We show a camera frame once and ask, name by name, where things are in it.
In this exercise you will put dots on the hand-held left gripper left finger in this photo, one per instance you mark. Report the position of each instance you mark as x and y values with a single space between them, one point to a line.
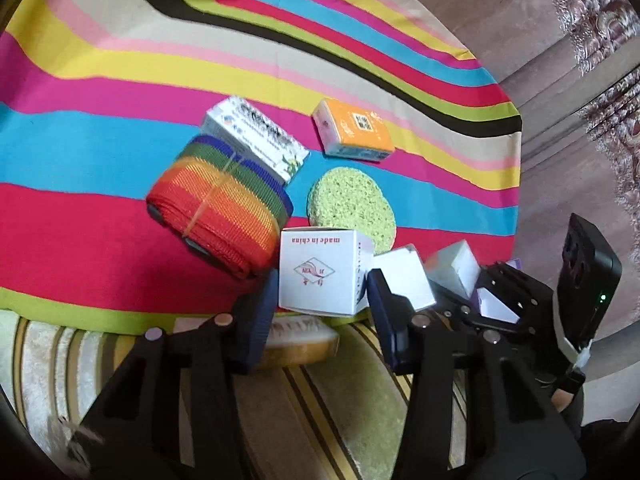
257 325

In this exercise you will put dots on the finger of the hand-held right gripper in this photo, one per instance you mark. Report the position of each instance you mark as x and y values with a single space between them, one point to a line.
525 290
480 321

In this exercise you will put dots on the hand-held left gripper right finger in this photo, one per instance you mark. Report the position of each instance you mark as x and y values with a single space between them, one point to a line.
390 330

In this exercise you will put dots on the small white box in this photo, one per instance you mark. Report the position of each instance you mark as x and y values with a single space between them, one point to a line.
402 280
455 265

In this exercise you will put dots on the white cube box red logo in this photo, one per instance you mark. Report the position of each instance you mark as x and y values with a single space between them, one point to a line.
320 270

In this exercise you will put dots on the green round sponge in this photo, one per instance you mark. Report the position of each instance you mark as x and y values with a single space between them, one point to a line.
350 210

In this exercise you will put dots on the white box dark print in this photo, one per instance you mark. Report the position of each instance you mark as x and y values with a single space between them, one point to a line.
255 130

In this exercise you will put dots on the orange tissue pack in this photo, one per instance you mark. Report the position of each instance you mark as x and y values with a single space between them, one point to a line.
355 130

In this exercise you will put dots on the tan flat box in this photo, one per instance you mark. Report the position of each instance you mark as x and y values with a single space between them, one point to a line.
300 345

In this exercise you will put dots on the beige striped cushion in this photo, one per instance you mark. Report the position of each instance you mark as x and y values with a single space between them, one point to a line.
325 410

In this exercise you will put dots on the colourful striped blanket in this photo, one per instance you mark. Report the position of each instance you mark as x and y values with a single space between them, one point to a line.
150 60

